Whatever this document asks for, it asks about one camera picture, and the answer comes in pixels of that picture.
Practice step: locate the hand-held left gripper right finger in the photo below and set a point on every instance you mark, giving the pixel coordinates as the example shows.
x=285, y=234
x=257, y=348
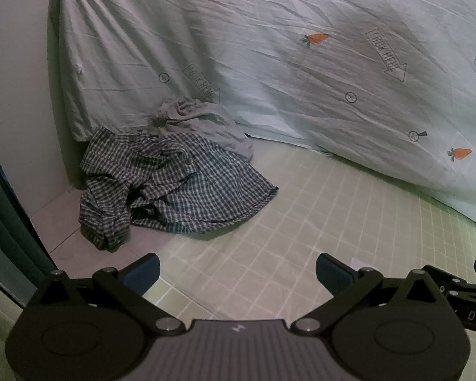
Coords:
x=332, y=274

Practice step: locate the grey garment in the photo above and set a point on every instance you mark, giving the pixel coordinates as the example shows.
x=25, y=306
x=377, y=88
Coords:
x=206, y=127

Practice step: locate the blue white plaid shirt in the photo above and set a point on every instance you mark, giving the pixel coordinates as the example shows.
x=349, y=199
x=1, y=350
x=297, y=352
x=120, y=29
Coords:
x=174, y=190

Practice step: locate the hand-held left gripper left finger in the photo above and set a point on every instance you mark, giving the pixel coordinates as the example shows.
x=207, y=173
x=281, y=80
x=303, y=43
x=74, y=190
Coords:
x=144, y=272

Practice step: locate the dark teal panel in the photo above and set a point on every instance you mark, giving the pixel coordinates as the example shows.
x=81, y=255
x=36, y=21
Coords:
x=8, y=214

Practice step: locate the green grid mat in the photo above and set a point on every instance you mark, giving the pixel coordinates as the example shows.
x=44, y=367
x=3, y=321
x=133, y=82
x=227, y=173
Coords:
x=301, y=206

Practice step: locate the carrot print light blue quilt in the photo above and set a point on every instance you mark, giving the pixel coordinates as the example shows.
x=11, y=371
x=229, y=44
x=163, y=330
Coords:
x=261, y=67

